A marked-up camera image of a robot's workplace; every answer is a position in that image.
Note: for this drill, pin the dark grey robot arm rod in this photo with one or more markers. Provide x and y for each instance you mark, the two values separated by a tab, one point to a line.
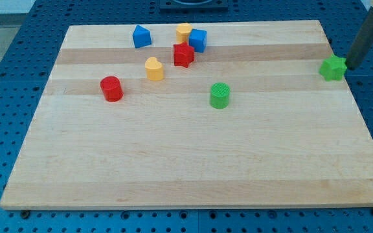
362	42

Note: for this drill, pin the red star block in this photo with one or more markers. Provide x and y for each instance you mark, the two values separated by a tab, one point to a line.
183	54

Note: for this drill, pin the green star block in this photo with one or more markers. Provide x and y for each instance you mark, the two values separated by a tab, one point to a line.
333	68

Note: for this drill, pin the light wooden board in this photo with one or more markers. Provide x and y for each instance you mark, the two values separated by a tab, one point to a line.
287	139

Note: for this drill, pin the green cylinder block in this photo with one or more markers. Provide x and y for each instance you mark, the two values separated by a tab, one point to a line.
219	95

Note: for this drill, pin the yellow heart block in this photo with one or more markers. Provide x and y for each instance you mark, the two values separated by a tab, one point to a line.
154	69

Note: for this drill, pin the blue cube block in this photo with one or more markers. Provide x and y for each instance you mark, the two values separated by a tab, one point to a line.
198	40

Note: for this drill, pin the red cylinder block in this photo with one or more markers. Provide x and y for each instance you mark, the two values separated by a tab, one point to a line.
111	88

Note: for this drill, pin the yellow hexagon block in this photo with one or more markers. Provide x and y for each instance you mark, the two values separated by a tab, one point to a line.
182	32

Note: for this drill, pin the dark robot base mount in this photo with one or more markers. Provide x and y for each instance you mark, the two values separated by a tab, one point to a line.
193	5

